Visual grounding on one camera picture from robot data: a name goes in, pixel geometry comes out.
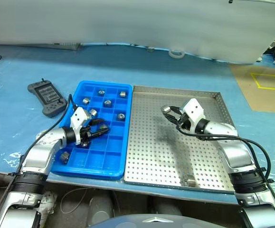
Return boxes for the white backdrop sheet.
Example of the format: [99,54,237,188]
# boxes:
[0,0,275,65]

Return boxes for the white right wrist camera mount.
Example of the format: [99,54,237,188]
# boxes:
[180,98,206,133]

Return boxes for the black handheld controller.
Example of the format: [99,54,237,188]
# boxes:
[27,78,68,119]

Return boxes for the white crumpled bag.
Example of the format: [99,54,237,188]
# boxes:
[38,192,58,226]

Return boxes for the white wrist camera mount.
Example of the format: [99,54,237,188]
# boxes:
[180,98,206,133]
[70,106,90,145]

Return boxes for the grey rounded cylinder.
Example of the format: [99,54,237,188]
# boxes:
[88,195,114,226]
[151,201,183,217]

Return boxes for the grey rounded shell with emblem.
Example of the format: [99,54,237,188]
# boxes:
[87,213,226,228]

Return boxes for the blue plastic compartment tray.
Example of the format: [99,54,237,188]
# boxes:
[50,80,133,181]

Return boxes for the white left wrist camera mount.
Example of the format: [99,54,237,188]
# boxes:
[70,106,90,145]

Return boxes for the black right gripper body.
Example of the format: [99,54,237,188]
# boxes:
[177,113,192,131]

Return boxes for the thin grey cable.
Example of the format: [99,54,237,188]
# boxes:
[60,187,90,214]

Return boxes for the white tape roll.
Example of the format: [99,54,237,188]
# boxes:
[168,48,185,59]

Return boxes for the perforated steel tray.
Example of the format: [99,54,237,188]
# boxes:
[123,85,239,194]

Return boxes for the yellow tape square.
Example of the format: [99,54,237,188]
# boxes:
[250,73,275,92]

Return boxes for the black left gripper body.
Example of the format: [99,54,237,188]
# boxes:
[79,127,93,147]

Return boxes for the brown cardboard mat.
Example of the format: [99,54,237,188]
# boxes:
[228,63,275,115]

